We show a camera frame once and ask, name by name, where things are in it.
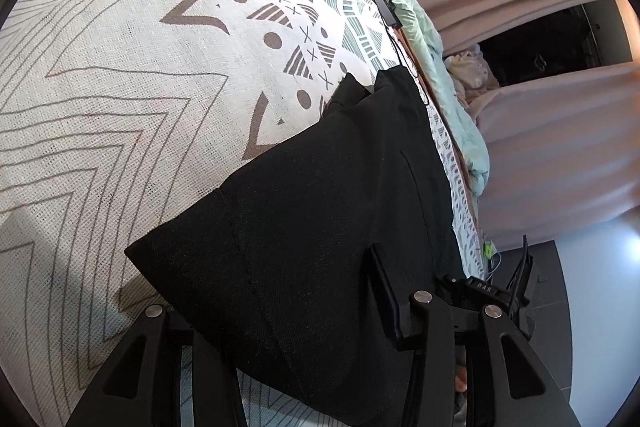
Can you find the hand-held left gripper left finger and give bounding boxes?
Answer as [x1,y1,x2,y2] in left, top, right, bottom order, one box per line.
[65,304,247,427]

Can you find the peach floral cloth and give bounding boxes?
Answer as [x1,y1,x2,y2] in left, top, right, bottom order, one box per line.
[444,48,501,105]

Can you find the white patterned bed sheet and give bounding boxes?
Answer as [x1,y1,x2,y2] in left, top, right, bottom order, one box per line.
[0,0,493,427]

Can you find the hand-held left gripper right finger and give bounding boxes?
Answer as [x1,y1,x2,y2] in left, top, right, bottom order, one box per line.
[368,246,582,427]

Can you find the mint green quilt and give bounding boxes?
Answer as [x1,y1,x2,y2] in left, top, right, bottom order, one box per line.
[372,0,492,198]

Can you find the black pants with yellow stripes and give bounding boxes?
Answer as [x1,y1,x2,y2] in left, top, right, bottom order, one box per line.
[124,69,465,427]

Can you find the black power adapter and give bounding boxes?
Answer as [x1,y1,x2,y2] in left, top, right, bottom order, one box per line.
[374,0,403,28]

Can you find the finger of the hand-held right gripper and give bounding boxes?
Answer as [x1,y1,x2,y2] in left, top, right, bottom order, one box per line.
[507,234,535,308]

